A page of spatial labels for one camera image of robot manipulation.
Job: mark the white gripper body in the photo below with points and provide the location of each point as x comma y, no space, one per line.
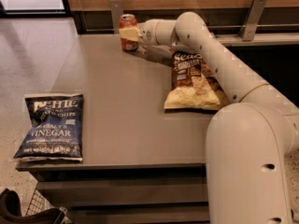
147,34

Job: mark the blue Kettle chip bag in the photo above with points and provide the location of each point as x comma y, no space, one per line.
56,131

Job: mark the grey lower drawer front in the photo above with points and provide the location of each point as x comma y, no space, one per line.
191,214

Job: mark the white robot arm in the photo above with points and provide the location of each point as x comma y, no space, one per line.
247,140

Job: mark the brown sea salt chip bag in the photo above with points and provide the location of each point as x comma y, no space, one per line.
194,85

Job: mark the right metal wall bracket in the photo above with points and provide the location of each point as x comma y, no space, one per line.
249,28

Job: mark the grey drawer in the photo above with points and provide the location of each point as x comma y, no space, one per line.
191,214
108,192

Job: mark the metal wall bracket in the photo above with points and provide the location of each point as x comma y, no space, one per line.
249,28
116,8

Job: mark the grey upper drawer front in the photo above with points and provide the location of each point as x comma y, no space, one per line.
108,192

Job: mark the left metal wall bracket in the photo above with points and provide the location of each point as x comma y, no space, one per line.
116,8

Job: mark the red coke can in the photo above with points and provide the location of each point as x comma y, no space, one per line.
128,20

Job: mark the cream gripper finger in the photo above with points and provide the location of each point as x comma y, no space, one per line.
130,33

